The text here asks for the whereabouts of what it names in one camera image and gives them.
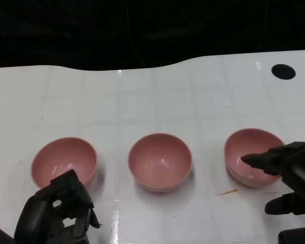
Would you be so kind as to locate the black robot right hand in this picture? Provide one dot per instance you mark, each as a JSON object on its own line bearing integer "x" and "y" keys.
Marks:
{"x": 300, "y": 165}

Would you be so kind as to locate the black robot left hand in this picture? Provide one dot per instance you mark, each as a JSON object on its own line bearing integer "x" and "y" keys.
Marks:
{"x": 38, "y": 218}

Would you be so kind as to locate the pink plastic bowl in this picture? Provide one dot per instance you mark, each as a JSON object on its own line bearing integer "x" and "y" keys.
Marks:
{"x": 63, "y": 157}
{"x": 160, "y": 162}
{"x": 246, "y": 145}

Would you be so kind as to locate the small orange brown sliver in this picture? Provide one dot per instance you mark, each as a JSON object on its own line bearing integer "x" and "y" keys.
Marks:
{"x": 227, "y": 192}

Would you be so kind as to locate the black round table grommet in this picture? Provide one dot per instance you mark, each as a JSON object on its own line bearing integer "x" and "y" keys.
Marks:
{"x": 283, "y": 71}

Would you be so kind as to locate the black cloth backdrop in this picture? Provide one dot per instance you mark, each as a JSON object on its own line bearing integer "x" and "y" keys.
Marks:
{"x": 66, "y": 30}

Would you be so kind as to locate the black right wrist camera bracket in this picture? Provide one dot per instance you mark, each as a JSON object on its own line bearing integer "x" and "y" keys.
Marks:
{"x": 300, "y": 236}

